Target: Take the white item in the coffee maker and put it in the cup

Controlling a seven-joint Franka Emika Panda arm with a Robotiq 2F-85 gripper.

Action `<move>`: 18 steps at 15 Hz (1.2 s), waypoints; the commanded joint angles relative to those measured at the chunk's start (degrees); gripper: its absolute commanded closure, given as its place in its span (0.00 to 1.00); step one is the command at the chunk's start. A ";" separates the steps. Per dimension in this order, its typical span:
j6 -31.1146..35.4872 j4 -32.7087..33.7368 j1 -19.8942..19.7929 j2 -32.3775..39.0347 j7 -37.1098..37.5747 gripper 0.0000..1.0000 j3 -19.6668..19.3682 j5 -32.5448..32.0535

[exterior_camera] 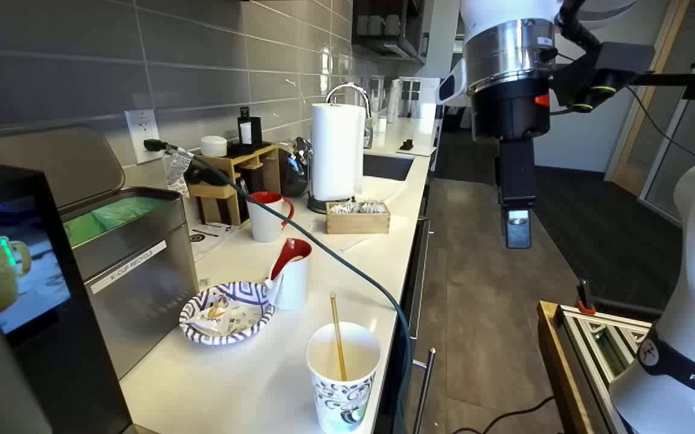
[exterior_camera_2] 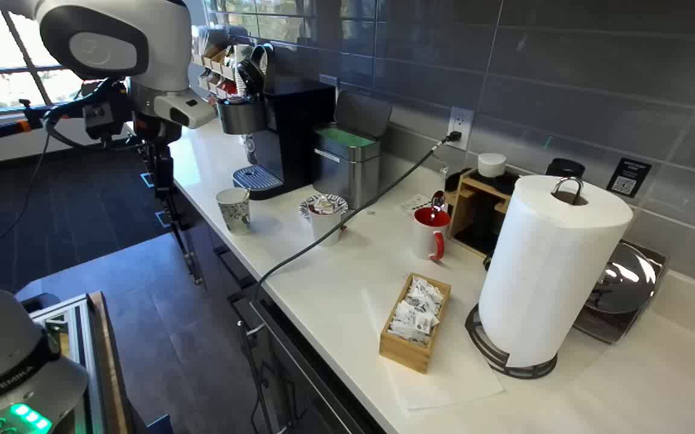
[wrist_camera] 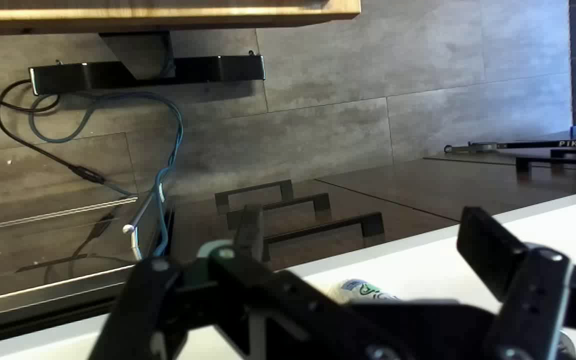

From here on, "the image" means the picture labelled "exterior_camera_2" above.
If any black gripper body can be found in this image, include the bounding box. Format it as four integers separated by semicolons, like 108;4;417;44
131;110;184;166

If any patterned paper cup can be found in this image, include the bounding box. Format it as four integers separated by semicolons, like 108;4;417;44
214;186;254;236

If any black pod coffee maker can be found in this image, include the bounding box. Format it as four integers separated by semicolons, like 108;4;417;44
217;44;337;202

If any small white cup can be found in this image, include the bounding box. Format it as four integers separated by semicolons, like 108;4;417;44
474;151;508;182

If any black tripod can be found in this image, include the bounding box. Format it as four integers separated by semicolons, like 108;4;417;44
151;188;204;285

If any blue patterned paper bowl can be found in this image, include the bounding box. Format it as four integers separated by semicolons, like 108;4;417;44
300;191;349;247

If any steel bin with green liner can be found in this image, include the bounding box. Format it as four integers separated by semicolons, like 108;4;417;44
312;90;394;213

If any dark base cabinet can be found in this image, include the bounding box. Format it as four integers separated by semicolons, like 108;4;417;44
151;188;385;434

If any white mug with red inside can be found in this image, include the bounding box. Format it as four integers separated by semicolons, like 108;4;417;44
408;202;453;266

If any white sugar packet pile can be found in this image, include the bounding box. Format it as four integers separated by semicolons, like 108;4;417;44
385;278;447;347

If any wooden packet box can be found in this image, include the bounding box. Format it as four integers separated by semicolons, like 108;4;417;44
376;270;453;376

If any wooden countertop organizer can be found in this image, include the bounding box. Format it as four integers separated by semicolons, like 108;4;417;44
441;163;520;261

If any white paper towel roll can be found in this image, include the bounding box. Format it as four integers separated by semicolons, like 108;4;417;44
474;173;637;372

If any black paper towel holder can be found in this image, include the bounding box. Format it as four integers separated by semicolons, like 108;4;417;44
464;173;588;382

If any black QR code sign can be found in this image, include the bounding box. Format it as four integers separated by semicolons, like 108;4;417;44
604;155;654;200

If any black power cable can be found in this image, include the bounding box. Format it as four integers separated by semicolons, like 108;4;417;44
256;131;464;288

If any aluminium frame robot cart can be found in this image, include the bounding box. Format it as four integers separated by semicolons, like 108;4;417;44
28;289;138;434

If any metal cabinet handle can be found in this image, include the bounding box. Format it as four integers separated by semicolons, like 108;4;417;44
240;318;351;434

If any white wall outlet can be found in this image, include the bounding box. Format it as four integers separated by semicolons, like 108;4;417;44
444;106;474;151

